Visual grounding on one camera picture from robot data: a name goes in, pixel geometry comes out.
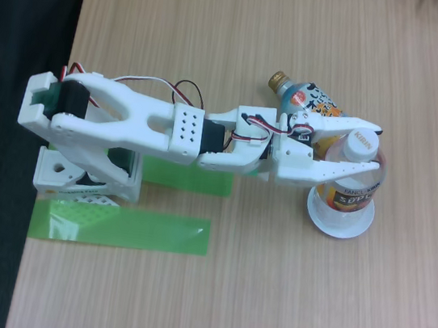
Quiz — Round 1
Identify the clear plastic bottle orange label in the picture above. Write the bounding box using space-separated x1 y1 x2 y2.
308 123 392 234

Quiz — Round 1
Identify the orange juice aluminum bottle can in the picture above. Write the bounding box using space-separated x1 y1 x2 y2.
259 69 356 163

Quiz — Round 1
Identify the small white round plate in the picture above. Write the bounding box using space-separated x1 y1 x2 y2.
301 184 378 244

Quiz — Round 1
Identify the long green tape strip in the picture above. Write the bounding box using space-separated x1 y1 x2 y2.
27 193 213 264

